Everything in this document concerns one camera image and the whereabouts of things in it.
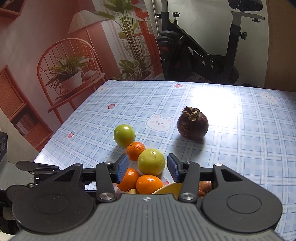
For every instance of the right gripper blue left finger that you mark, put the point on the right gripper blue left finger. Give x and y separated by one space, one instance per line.
107 174

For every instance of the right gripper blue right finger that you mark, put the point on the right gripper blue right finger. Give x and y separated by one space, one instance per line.
187 173

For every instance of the red apple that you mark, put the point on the red apple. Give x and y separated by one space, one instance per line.
204 188

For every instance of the yellow plate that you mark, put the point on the yellow plate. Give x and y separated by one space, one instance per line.
172 188

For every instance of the orange mandarin front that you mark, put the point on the orange mandarin front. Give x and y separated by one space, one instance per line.
129 181

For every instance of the small brown fruit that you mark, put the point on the small brown fruit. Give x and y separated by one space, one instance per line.
132 191

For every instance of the small orange mandarin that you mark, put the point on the small orange mandarin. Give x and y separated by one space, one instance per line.
134 150

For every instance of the green apple near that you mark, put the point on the green apple near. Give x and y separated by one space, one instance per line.
151 162

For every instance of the green apple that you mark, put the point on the green apple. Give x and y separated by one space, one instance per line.
124 135
151 162

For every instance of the orange mandarin right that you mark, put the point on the orange mandarin right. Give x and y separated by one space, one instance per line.
148 184

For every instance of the green apple far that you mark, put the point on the green apple far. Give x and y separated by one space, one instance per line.
124 135

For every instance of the dark purple mangosteen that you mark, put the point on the dark purple mangosteen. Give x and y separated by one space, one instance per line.
192 124

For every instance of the wooden wardrobe panel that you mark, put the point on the wooden wardrobe panel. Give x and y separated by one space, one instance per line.
280 73

